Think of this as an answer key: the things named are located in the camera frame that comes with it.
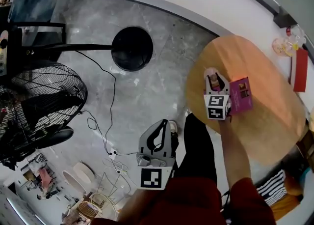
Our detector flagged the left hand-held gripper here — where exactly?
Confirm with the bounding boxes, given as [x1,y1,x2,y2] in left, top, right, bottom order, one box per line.
[136,118,177,192]

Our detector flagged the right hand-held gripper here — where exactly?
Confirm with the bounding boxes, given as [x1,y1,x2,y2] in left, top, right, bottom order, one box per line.
[203,72,233,121]

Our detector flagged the person's left forearm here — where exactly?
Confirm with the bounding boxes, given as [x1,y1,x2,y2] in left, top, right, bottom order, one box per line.
[117,188,157,222]

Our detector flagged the person's right forearm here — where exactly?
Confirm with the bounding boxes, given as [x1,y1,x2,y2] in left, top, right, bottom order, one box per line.
[217,115,252,190]

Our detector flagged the oval wooden table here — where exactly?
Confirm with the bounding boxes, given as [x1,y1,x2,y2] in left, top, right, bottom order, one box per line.
[185,34,309,167]

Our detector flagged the person's left white shoe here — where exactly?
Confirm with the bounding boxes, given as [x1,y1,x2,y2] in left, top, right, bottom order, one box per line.
[168,120,179,136]

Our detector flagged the purple book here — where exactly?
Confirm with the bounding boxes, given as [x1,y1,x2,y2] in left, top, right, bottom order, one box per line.
[227,76,254,115]

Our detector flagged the person's black trousers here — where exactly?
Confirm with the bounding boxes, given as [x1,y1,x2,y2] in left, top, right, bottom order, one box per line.
[170,112,218,185]

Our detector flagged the white power strip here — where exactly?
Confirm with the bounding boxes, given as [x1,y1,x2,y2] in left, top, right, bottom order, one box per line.
[107,148,119,160]

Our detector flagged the person's red shirt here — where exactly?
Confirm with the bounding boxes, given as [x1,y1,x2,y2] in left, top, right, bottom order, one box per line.
[90,176,277,225]

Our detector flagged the white oval tray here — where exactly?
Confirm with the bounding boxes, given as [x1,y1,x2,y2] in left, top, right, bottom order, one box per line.
[73,162,95,185]
[62,169,88,195]

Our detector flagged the clear bottle with yellow label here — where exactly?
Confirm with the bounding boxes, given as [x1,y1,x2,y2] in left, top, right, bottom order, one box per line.
[271,24,307,57]

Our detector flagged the red book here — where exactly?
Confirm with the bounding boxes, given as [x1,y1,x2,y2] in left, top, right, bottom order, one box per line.
[290,47,309,93]

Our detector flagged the black standing fan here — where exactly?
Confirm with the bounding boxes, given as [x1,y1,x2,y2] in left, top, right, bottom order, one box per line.
[0,26,154,168]

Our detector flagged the black oval device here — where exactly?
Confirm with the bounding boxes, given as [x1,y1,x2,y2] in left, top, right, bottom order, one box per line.
[36,125,74,150]

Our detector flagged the black white striped pillow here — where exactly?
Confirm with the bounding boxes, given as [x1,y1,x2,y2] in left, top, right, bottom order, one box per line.
[256,169,288,206]

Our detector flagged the teal cushion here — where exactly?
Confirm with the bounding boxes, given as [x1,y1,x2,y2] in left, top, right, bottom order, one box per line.
[300,166,314,185]

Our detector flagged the black fan power cable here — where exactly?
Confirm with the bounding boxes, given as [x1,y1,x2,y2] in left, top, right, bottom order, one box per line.
[75,50,140,157]

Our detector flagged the cream wire basket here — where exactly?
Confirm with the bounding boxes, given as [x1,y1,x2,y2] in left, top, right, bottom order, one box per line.
[78,200,103,220]

